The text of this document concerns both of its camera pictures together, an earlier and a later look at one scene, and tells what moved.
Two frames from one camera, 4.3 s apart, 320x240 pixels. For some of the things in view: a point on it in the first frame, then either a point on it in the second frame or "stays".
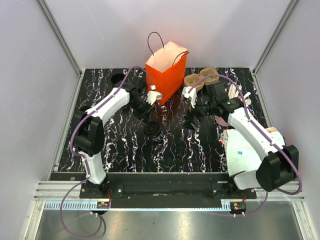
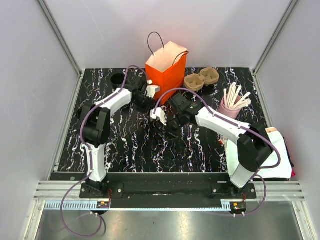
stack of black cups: [116, 78] stays
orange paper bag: [165, 71] stays
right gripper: [188, 123] to [175, 134]
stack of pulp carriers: [190, 79] stays
